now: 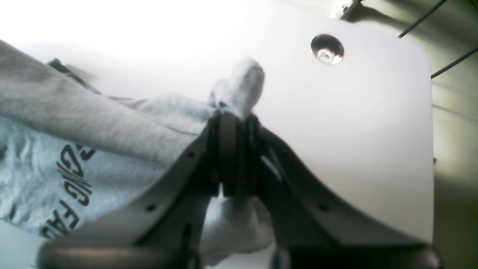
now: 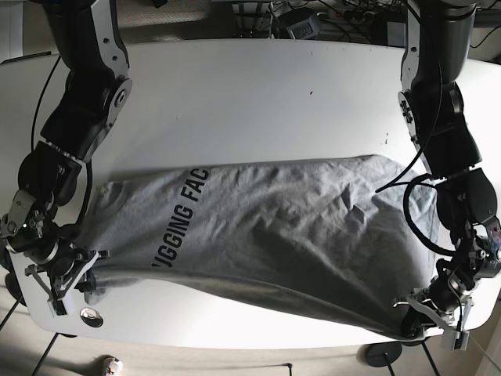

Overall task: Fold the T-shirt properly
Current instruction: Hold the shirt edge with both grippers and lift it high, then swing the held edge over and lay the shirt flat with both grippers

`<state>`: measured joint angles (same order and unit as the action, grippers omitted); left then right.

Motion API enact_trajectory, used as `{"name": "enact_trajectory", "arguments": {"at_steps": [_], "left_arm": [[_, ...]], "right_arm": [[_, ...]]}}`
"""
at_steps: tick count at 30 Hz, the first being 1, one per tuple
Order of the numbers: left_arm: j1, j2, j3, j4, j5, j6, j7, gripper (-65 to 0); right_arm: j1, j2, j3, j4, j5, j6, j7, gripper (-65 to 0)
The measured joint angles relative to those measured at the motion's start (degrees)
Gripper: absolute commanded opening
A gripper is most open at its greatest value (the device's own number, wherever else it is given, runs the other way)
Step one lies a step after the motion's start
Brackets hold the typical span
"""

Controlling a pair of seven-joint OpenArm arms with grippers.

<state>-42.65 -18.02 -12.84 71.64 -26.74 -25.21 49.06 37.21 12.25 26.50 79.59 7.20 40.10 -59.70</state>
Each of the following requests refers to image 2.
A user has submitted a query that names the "black power box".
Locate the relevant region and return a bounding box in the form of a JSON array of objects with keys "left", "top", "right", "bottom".
[{"left": 278, "top": 8, "right": 322, "bottom": 40}]

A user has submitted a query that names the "grey printed T-shirt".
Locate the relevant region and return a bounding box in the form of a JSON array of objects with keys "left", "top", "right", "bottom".
[{"left": 77, "top": 155, "right": 435, "bottom": 338}]

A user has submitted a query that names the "right silver table grommet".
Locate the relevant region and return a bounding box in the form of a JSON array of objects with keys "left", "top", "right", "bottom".
[{"left": 418, "top": 305, "right": 444, "bottom": 327}]

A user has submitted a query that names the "round black stand base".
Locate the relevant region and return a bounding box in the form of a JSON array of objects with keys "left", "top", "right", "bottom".
[{"left": 357, "top": 342, "right": 402, "bottom": 368}]

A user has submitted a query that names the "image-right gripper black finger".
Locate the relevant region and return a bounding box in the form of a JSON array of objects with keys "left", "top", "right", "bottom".
[{"left": 401, "top": 305, "right": 422, "bottom": 339}]

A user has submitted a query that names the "left silver table grommet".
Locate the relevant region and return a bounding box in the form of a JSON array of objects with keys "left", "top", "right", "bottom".
[{"left": 80, "top": 307, "right": 104, "bottom": 328}]

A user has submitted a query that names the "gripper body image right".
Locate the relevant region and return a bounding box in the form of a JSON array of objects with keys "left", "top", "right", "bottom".
[{"left": 393, "top": 277, "right": 476, "bottom": 337}]

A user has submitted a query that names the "white sneaker on floor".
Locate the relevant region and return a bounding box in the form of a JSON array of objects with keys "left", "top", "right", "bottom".
[{"left": 101, "top": 357, "right": 124, "bottom": 376}]

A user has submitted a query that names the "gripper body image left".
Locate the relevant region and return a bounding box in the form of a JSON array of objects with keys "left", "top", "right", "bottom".
[{"left": 24, "top": 248, "right": 110, "bottom": 300}]

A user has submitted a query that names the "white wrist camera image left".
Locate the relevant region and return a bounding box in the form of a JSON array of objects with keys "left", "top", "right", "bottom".
[{"left": 48, "top": 296, "right": 77, "bottom": 316}]

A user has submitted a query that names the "black robot arm image left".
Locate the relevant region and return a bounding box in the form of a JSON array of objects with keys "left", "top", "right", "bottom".
[{"left": 1, "top": 0, "right": 132, "bottom": 316}]

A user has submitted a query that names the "silver table grommet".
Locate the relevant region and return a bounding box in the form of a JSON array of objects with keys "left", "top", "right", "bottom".
[
  {"left": 418, "top": 305, "right": 444, "bottom": 327},
  {"left": 80, "top": 307, "right": 104, "bottom": 328}
]

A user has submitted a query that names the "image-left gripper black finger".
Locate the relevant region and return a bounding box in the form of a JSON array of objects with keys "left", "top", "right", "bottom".
[{"left": 75, "top": 270, "right": 105, "bottom": 292}]

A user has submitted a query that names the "grey wrist camera image right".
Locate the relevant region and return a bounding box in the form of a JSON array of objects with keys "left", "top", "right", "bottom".
[{"left": 441, "top": 327, "right": 470, "bottom": 351}]

